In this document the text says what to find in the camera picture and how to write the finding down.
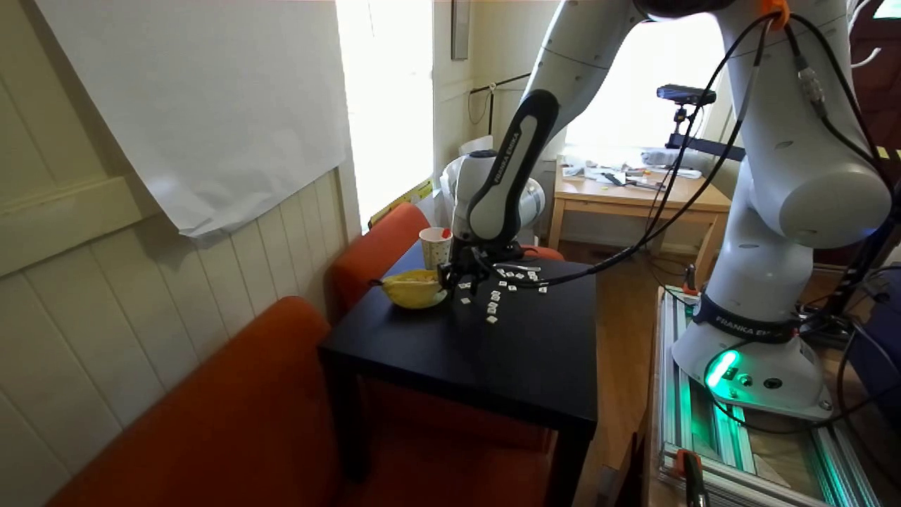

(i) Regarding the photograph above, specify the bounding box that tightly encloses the white wooden chair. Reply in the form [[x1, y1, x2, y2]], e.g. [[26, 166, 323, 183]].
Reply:
[[433, 136, 546, 242]]

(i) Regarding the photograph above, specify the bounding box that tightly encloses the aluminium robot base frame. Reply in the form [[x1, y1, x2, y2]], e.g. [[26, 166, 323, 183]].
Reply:
[[650, 284, 881, 507]]

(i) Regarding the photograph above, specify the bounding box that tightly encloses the white paper sheet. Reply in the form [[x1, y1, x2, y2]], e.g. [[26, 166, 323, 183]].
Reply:
[[36, 0, 349, 240]]

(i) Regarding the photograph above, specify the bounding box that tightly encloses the paper cup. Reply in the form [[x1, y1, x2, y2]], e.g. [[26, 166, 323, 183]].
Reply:
[[421, 225, 454, 270]]

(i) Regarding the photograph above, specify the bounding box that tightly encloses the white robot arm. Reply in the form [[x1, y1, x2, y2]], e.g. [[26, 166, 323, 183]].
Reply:
[[461, 0, 892, 422]]

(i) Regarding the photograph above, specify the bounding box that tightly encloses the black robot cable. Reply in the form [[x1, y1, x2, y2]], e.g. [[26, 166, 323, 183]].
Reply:
[[543, 11, 901, 290]]

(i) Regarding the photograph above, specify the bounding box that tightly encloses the yellow bag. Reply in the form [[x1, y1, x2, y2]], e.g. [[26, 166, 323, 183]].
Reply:
[[381, 269, 447, 311]]

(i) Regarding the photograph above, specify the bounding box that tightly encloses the wooden side table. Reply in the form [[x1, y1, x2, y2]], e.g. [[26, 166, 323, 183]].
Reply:
[[546, 162, 730, 283]]

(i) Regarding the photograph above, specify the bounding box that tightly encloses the black square table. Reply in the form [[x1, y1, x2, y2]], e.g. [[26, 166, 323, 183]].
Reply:
[[318, 259, 596, 507]]

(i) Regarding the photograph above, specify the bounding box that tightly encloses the black camera on stand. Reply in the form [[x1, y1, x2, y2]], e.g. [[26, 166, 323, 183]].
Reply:
[[656, 84, 716, 149]]

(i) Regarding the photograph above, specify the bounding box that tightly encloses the orange sofa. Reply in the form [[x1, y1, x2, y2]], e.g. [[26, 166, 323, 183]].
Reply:
[[50, 201, 570, 507]]

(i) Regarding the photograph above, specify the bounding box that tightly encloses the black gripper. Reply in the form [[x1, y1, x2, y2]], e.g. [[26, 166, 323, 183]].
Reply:
[[450, 240, 520, 294]]

